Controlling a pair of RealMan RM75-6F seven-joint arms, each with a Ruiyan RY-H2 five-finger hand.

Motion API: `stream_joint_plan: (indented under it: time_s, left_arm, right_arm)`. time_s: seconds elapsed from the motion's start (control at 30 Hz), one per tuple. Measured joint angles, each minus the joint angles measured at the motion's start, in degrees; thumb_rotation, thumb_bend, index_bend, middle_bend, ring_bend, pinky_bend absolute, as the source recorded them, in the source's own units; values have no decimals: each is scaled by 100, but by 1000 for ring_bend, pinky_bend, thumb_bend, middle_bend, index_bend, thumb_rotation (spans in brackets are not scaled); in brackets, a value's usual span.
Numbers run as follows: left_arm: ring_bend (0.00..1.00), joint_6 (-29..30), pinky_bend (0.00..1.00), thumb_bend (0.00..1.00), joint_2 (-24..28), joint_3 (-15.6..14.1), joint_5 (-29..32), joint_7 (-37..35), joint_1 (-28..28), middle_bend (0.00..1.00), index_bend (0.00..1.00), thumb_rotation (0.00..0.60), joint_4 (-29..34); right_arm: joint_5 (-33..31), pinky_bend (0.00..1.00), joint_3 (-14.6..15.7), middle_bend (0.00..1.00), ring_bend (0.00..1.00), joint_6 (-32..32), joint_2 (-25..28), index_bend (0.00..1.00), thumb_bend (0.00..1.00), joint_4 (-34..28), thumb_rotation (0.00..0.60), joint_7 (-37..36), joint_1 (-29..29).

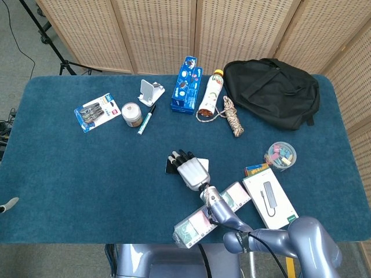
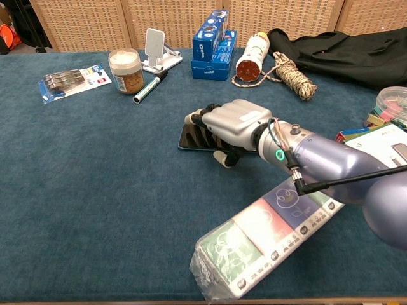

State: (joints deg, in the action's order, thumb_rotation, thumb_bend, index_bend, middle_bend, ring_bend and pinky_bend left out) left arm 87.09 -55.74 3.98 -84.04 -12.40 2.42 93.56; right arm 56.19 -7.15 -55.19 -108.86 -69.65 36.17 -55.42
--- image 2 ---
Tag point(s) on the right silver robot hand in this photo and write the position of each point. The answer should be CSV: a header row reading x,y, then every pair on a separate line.
x,y
235,122

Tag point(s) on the black smartphone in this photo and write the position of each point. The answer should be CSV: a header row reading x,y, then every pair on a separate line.
x,y
194,139

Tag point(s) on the right purple robot arm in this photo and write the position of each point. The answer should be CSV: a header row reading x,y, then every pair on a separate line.
x,y
337,165

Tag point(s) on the green white marker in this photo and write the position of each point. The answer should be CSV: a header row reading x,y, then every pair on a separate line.
x,y
149,86

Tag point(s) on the white folding phone stand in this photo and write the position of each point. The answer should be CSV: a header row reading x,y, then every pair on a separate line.
x,y
157,51

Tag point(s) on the large blue carton box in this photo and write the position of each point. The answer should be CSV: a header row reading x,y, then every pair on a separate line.
x,y
210,71

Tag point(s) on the white cylindrical bottle brown cap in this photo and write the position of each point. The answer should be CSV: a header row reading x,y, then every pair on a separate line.
x,y
252,58

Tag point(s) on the flat blue cookie box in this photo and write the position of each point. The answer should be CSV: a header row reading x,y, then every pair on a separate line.
x,y
226,47

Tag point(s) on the blue Oreo cookie box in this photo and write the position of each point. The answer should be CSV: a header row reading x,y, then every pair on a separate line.
x,y
210,36

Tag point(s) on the pack of pocket tissues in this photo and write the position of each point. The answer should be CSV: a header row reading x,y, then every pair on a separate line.
x,y
254,235

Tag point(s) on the blue green card box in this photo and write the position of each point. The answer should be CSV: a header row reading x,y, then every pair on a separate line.
x,y
349,133

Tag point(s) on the woven rattan screen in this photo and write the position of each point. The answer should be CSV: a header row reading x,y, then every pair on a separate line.
x,y
178,19

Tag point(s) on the clear plastic jar with lid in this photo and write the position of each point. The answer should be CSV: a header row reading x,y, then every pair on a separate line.
x,y
126,71

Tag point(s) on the black cloth bag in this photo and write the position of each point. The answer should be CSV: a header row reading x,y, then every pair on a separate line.
x,y
343,54

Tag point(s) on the white product box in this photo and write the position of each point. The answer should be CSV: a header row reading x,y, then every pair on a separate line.
x,y
381,143

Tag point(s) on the blue table cloth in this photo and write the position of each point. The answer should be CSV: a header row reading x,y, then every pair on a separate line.
x,y
95,174

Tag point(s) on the clear tub of binder clips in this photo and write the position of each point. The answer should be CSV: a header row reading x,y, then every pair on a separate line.
x,y
392,103

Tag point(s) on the blister pack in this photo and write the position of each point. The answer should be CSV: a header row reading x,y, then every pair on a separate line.
x,y
71,82

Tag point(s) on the orange object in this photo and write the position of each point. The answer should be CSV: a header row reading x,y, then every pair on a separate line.
x,y
9,35

